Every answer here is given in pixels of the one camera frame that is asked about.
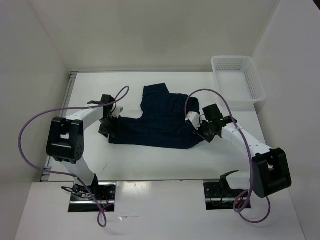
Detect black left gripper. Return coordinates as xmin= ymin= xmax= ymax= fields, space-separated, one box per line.
xmin=98 ymin=114 xmax=122 ymax=140

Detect navy blue shorts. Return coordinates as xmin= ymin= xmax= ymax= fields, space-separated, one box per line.
xmin=108 ymin=83 xmax=204 ymax=150

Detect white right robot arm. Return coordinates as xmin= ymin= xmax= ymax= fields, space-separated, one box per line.
xmin=185 ymin=104 xmax=292 ymax=198

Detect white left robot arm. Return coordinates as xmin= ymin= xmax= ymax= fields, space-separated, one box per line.
xmin=46 ymin=94 xmax=123 ymax=200

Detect white plastic basket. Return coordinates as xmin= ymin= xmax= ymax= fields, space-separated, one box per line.
xmin=211 ymin=55 xmax=267 ymax=110

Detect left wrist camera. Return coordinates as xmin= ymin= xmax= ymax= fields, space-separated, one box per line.
xmin=110 ymin=106 xmax=124 ymax=119

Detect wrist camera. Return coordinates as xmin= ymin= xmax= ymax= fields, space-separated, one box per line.
xmin=110 ymin=106 xmax=124 ymax=119
xmin=185 ymin=111 xmax=201 ymax=130

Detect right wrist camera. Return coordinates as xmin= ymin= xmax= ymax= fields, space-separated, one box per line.
xmin=185 ymin=111 xmax=201 ymax=130

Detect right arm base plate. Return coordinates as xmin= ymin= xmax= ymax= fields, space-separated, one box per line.
xmin=203 ymin=179 xmax=244 ymax=211

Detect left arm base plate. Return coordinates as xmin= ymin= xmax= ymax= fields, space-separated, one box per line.
xmin=61 ymin=182 xmax=117 ymax=213

